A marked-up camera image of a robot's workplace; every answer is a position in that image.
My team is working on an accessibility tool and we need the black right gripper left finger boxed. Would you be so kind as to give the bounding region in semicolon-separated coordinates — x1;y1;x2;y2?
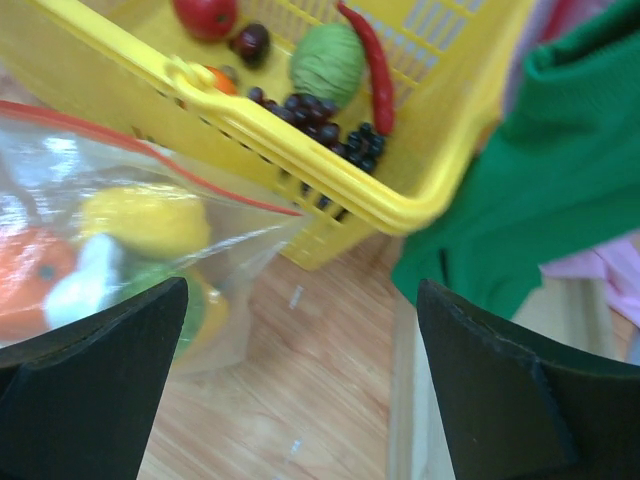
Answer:
1;278;188;479

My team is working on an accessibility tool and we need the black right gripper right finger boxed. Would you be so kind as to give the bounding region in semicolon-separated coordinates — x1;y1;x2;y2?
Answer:
416;280;639;479

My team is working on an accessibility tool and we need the green sugar apple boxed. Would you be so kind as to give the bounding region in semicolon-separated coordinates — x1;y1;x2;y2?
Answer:
117;261;205;361

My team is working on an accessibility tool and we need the orange fruit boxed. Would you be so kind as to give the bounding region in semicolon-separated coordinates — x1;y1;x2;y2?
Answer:
1;227;77;344

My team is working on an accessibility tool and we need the clear zip top bag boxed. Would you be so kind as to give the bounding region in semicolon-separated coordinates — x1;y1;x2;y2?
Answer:
1;101;307;375

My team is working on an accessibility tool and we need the yellow bell pepper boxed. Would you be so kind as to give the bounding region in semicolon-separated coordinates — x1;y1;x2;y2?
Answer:
79;183;211;259

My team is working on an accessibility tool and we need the green tank top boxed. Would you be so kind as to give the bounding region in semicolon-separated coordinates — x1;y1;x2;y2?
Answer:
391;1;639;318

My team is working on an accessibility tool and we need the wooden clothes rack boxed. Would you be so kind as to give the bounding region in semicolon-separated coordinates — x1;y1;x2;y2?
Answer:
387;279;639;479

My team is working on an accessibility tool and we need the pink shirt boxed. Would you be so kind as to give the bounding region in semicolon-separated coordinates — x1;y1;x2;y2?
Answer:
540;231;639;333

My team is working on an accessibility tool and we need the black grape bunch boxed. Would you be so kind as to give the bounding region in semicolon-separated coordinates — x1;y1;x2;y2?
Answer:
344;122;386;175

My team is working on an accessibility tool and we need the red chili pepper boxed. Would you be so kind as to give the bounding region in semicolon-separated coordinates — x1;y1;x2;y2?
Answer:
336;1;395;136

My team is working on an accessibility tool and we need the orange in basket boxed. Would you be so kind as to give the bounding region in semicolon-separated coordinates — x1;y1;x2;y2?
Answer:
207;66;239;95

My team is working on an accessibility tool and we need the dark grape bunch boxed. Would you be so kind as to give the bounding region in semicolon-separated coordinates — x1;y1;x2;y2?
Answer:
247;87;345;157

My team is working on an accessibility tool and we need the yellow plastic basket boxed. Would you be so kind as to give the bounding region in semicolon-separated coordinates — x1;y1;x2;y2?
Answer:
1;1;533;270

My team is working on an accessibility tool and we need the small brown nut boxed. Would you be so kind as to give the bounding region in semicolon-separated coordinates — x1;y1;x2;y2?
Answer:
220;65;239;84

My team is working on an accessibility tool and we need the green cabbage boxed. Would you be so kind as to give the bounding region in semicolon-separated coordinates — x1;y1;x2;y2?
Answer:
289;23;367;109

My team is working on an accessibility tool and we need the dark red fig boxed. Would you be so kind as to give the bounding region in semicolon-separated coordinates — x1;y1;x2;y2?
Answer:
230;22;271;68

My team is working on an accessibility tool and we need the red apple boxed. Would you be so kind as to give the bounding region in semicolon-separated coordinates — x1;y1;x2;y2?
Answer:
172;0;239;41

